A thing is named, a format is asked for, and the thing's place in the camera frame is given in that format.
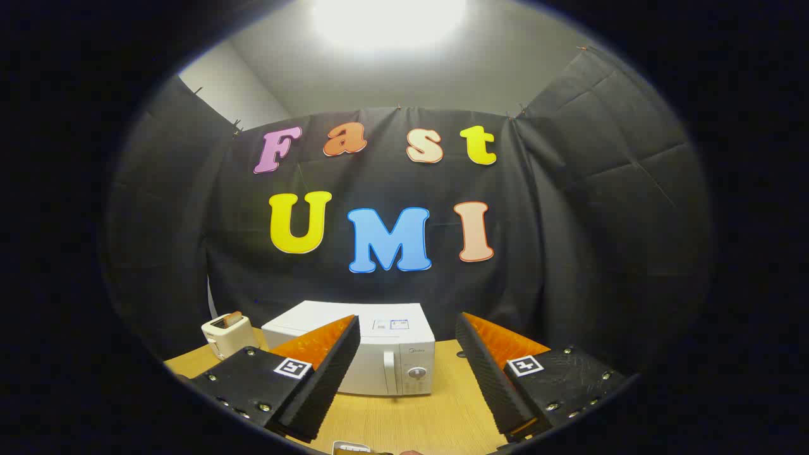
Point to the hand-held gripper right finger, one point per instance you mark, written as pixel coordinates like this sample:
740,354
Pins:
486,373

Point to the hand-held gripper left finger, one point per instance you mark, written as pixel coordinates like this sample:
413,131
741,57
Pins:
335,366

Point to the white microwave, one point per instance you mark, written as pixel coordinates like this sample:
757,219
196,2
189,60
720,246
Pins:
392,354

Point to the white toaster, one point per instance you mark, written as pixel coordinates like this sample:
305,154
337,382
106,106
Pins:
231,341

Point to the toast slice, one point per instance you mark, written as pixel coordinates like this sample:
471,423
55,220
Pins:
232,318

